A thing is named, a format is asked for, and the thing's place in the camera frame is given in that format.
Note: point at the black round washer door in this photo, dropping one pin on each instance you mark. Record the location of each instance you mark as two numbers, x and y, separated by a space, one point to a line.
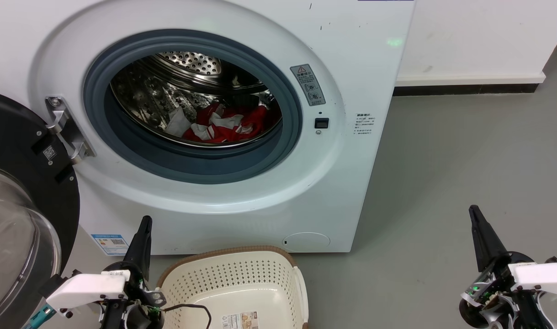
13 132

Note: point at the white QR code sticker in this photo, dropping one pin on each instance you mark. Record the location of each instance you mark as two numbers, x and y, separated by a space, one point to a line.
50 152

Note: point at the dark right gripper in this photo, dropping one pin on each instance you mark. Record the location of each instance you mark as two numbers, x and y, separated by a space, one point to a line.
500 283

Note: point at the black wall baseboard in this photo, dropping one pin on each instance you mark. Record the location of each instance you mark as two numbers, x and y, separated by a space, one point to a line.
465 89

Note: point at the round white filter cover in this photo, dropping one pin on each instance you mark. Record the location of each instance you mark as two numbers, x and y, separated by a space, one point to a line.
306 241

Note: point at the stainless steel washing machine drum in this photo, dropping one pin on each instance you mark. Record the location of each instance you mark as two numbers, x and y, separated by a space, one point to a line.
145 96

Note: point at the red and white jersey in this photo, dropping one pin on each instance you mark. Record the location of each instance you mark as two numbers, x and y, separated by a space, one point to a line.
255 121

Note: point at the clear glass door window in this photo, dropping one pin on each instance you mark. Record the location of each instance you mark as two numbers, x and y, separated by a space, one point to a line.
8 237

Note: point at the grey warning sticker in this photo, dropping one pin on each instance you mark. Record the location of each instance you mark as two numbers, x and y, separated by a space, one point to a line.
308 84

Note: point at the black door latch socket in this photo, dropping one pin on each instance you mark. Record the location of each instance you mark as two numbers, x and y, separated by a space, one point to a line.
321 123

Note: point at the small printed text sticker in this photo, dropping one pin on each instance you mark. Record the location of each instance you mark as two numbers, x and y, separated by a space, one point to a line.
365 124

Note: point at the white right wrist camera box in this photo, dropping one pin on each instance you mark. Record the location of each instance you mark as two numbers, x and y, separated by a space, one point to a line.
543 276

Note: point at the silver metal door hinge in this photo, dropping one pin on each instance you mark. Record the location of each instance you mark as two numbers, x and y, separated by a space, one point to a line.
66 130

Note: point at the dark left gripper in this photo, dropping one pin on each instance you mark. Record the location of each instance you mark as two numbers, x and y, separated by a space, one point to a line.
139 313

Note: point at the printed paper product label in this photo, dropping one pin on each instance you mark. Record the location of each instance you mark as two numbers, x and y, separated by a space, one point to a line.
239 321

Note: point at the white front-load washing machine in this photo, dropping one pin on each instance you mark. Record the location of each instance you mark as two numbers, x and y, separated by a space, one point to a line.
351 68

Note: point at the cream perforated laundry basket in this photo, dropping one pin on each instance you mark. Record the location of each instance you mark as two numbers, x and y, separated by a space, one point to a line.
241 283

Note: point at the blue energy label sticker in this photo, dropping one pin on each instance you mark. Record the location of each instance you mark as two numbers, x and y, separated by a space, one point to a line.
110 244

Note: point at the grey rubber door gasket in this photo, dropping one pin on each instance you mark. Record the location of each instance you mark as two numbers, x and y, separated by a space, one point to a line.
191 169

